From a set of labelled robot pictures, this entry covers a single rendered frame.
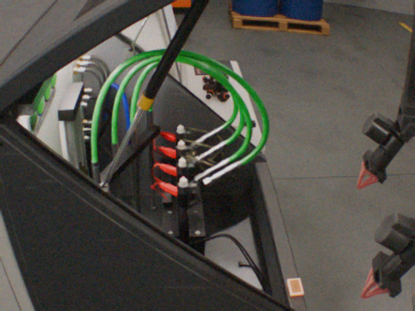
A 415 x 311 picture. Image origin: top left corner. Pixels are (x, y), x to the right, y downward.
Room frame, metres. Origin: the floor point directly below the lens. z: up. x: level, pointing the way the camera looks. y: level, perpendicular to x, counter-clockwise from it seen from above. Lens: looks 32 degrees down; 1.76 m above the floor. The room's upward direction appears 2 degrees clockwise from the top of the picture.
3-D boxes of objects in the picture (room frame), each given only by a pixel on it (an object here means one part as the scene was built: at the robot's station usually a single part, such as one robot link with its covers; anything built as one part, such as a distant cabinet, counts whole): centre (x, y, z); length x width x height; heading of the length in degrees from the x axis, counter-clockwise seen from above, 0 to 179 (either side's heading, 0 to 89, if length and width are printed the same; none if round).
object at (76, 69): (1.14, 0.34, 1.20); 0.13 x 0.03 x 0.31; 5
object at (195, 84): (1.64, -0.03, 0.97); 0.70 x 0.22 x 0.03; 5
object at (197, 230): (1.05, 0.06, 0.91); 0.34 x 0.10 x 0.15; 5
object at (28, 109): (0.90, 0.31, 1.43); 0.54 x 0.03 x 0.02; 5
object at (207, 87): (1.67, -0.03, 1.01); 0.23 x 0.11 x 0.06; 5
